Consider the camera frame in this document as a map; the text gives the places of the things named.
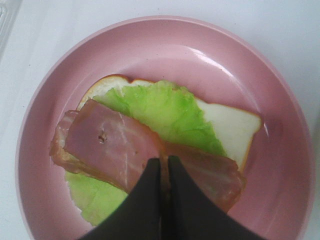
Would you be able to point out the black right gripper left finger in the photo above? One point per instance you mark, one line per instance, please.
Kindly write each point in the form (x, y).
(138, 217)

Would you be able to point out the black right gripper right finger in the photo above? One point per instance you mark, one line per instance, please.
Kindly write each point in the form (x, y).
(195, 216)

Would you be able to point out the tray bacon strip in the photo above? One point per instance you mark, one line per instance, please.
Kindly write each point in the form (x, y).
(73, 154)
(123, 143)

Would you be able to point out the bread slice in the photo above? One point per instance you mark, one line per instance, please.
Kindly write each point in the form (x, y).
(234, 127)

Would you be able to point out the green lettuce leaf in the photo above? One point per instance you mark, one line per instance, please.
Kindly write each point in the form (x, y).
(170, 110)

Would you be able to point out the pink round plate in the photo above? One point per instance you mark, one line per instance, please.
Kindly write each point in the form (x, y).
(217, 67)

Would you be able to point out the clear left plastic tray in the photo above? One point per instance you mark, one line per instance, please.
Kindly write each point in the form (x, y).
(8, 13)

